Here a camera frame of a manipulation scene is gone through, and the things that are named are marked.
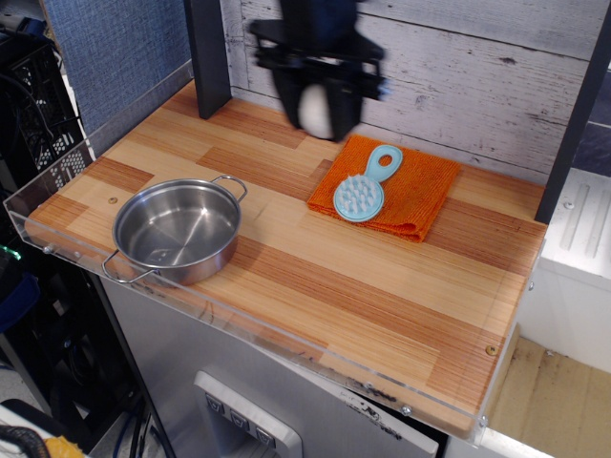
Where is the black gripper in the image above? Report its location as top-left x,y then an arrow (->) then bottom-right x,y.
249,1 -> 389,142

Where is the white plush sushi toy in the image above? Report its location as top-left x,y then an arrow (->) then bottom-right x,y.
298,84 -> 333,140

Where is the light blue scalp brush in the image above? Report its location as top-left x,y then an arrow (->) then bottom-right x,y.
333,145 -> 403,222

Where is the orange folded cloth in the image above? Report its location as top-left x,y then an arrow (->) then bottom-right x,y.
307,135 -> 460,242

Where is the stainless steel pot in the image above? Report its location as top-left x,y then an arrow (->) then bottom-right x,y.
101,176 -> 248,285

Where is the blue fabric partition panel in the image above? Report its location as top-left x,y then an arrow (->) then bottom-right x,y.
42,0 -> 193,156

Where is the clear acrylic table guard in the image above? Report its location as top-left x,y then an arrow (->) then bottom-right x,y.
6,85 -> 545,442

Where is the black perforated crate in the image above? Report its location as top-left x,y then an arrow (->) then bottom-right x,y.
1,42 -> 87,194

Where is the white grooved side box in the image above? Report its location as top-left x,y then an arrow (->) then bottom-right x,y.
516,169 -> 610,372

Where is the dark grey left post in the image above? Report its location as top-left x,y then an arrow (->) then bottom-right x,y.
183,0 -> 232,119

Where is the dark grey post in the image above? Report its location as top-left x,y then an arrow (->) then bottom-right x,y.
535,7 -> 610,224
183,0 -> 232,119

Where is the dark grey right post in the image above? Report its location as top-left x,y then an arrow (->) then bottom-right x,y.
535,7 -> 610,224

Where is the black braided cable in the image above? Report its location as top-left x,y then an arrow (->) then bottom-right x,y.
0,425 -> 49,458

